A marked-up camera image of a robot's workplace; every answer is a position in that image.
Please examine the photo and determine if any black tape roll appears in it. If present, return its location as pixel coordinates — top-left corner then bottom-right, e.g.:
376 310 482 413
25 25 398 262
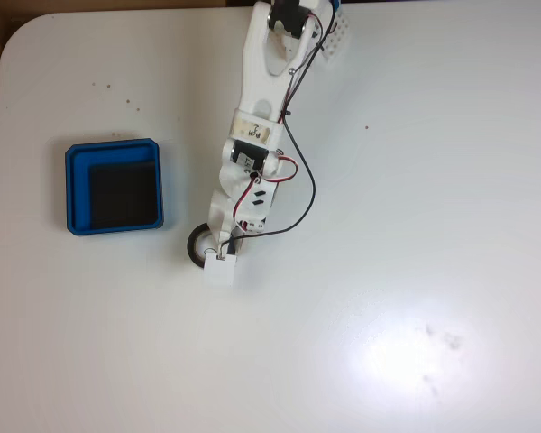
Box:
187 223 245 268

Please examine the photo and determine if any black foam box insert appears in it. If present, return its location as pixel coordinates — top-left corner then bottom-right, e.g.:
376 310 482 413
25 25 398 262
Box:
87 159 160 227

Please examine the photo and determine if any blue square box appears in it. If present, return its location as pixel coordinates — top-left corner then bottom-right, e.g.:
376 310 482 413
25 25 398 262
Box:
64 137 166 238

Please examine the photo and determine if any white camera box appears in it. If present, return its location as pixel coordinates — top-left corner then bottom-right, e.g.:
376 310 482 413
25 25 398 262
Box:
203 252 238 289

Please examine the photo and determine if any red and white servo cable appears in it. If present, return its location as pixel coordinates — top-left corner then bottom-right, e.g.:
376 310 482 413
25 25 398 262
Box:
231 151 300 233

